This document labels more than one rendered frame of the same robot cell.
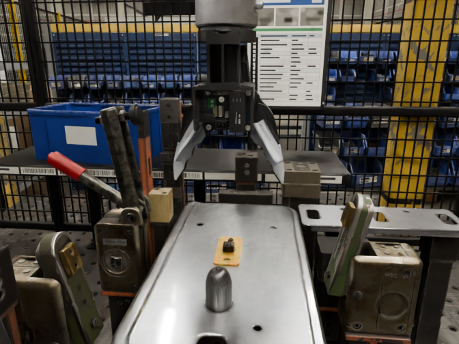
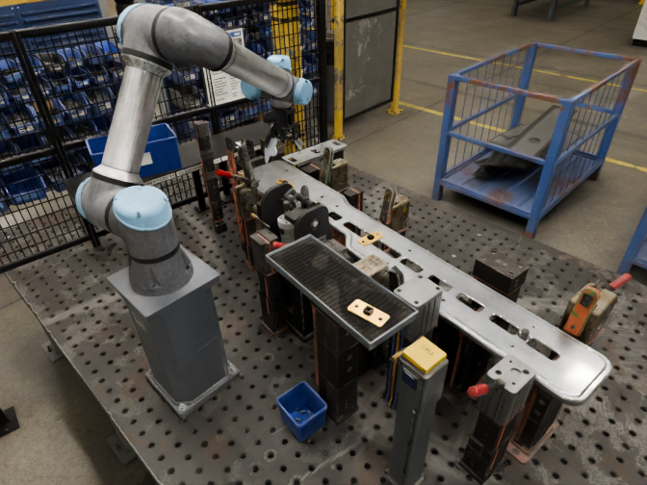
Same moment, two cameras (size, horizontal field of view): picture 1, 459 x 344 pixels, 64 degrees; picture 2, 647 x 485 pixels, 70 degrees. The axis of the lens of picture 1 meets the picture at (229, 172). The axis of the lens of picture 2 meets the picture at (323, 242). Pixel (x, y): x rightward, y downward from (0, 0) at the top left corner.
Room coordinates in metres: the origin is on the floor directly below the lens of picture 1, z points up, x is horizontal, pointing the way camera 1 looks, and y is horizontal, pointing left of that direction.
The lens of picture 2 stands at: (-0.71, 0.95, 1.84)
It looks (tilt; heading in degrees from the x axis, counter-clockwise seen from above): 36 degrees down; 317
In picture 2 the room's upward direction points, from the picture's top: 2 degrees counter-clockwise
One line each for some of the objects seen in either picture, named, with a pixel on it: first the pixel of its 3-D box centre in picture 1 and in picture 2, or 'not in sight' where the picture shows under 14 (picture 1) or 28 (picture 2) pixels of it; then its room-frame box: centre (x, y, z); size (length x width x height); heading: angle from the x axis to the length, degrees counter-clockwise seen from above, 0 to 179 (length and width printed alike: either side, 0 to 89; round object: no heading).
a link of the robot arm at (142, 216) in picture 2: not in sight; (144, 219); (0.22, 0.64, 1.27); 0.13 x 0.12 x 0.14; 11
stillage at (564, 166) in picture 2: not in sight; (531, 132); (0.53, -2.36, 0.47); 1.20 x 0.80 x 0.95; 90
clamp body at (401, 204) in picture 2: not in sight; (393, 242); (0.08, -0.13, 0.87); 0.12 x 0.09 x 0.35; 85
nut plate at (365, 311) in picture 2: not in sight; (368, 311); (-0.28, 0.42, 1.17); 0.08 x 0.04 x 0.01; 6
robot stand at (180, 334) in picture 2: not in sight; (179, 330); (0.22, 0.64, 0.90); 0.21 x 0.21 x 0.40; 1
